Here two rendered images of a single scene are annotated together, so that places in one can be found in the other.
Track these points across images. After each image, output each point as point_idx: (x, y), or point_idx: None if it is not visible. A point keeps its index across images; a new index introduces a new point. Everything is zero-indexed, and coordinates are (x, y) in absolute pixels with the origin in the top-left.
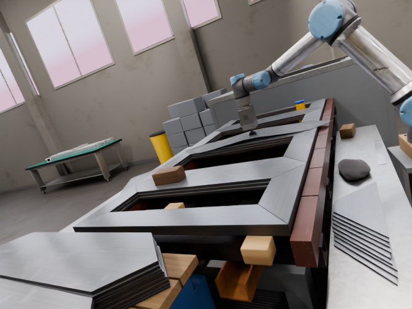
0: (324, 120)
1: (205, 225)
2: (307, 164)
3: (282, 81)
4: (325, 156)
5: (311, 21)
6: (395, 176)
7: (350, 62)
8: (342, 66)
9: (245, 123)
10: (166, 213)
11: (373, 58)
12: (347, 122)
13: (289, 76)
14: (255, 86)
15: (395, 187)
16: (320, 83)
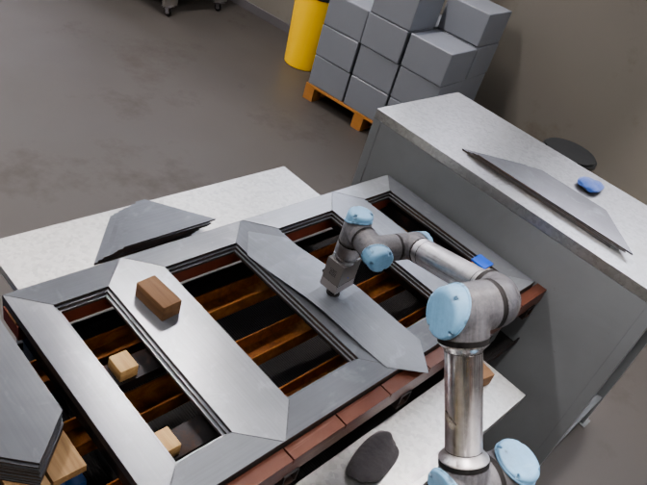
0: (437, 352)
1: (111, 447)
2: (287, 442)
3: (501, 196)
4: (326, 439)
5: (434, 296)
6: None
7: (608, 270)
8: (593, 264)
9: (327, 278)
10: (99, 384)
11: (452, 401)
12: (536, 338)
13: (516, 201)
14: (363, 259)
15: None
16: (547, 254)
